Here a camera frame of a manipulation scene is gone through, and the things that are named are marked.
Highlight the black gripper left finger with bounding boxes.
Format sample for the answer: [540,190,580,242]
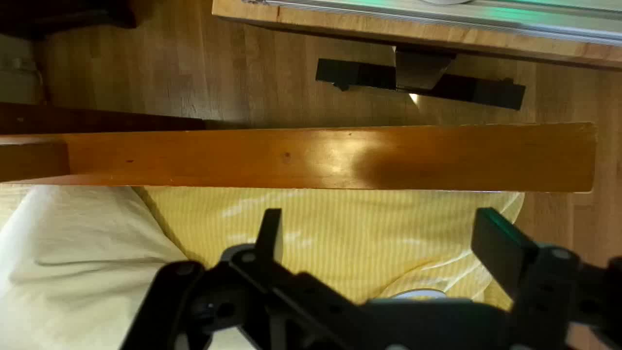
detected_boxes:
[120,205,365,350]

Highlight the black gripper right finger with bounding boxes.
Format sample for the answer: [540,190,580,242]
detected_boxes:
[470,205,622,350]

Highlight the pale yellow duvet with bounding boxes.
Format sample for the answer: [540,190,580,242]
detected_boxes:
[131,184,526,312]

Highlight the dark wooden furniture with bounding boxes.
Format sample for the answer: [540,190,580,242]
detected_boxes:
[0,0,139,38]

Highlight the orange wooden bunk bed frame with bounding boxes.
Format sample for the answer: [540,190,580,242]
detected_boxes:
[0,100,598,194]

